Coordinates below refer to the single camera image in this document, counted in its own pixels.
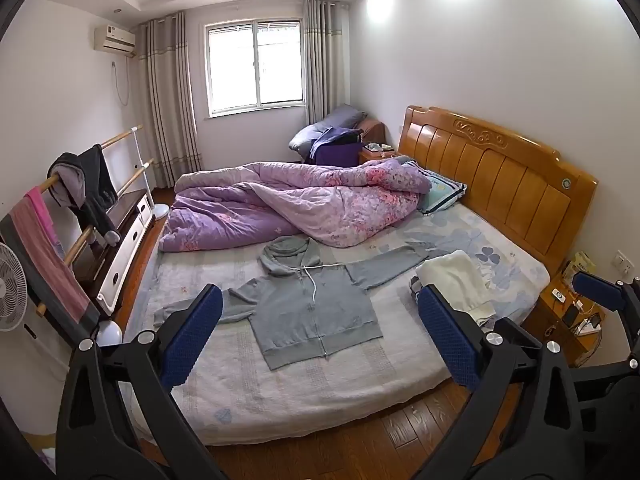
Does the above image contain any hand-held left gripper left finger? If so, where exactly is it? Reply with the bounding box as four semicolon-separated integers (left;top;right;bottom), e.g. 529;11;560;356
56;283;228;480

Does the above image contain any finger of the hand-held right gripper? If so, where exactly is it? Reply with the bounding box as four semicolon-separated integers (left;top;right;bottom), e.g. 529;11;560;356
571;270;640;356

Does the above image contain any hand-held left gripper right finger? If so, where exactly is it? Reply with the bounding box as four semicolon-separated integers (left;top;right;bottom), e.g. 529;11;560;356
410;284;601;480

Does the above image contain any grey zip hoodie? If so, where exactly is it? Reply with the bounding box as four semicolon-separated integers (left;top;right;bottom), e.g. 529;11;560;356
152;235;446;372

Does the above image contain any wooden bar clothes rack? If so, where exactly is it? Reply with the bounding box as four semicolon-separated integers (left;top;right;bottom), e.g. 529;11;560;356
30;125;172;313

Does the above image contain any yellow green package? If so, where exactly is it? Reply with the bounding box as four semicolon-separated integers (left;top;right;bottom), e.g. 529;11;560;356
562;251;598;286

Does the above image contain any white power strip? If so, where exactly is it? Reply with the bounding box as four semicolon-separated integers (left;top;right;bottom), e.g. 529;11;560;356
572;312;603;336

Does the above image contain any cream folded blanket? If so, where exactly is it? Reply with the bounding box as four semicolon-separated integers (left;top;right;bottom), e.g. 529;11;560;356
416;250;497;328

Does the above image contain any white round base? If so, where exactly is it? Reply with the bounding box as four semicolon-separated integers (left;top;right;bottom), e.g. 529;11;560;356
95;320;123;348

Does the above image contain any dark white TV cabinet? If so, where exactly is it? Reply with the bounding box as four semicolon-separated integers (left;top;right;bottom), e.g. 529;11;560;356
75;192;155;317

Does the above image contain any pale floral bed sheet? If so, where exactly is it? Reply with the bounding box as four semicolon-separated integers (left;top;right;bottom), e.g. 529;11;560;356
122;200;551;447

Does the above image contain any blue green pillow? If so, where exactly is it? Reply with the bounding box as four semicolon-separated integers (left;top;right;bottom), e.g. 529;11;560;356
417;172;468;216

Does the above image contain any wooden bed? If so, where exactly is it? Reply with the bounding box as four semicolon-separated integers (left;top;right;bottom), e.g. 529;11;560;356
120;105;599;448

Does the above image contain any pink grey striped towel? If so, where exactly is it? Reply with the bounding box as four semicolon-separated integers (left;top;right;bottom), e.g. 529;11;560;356
0;200;101;346

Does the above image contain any white appliance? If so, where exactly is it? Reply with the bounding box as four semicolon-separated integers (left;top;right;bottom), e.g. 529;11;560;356
15;305;76;436

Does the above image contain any dark jacket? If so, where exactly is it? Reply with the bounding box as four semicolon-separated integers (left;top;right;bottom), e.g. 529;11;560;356
47;144;122;247

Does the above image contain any purple floral duvet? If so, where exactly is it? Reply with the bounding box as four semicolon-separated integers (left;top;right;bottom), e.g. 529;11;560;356
159;156;434;253

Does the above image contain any white stand fan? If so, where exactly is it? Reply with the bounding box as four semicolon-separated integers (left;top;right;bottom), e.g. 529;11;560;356
0;242;28;332

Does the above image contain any small wooden nightstand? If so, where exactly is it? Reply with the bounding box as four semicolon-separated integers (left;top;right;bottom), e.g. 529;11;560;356
357;145;401;166

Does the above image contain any grey lilac garment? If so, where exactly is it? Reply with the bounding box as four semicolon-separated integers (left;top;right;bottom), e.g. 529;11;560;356
50;165;86;208

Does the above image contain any bright pink cloth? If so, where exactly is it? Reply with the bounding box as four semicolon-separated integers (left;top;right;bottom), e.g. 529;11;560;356
25;186;58;246

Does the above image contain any brown armchair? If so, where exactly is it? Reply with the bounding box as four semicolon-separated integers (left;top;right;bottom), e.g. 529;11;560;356
359;119;387;145

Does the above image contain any grey striped curtain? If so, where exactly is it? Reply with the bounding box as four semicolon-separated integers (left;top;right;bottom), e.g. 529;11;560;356
302;0;353;133
137;12;203;191

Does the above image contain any blue bedding bundle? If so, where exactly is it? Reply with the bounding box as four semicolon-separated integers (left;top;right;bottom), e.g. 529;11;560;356
289;105;368;153

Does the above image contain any window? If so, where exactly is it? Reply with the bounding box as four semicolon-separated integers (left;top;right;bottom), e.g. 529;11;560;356
201;19;306;118

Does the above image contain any white air conditioner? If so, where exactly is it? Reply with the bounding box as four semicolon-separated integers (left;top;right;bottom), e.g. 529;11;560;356
94;25;137;58

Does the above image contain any air conditioner cable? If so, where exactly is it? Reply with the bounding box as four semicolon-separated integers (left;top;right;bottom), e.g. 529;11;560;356
111;60;132;108

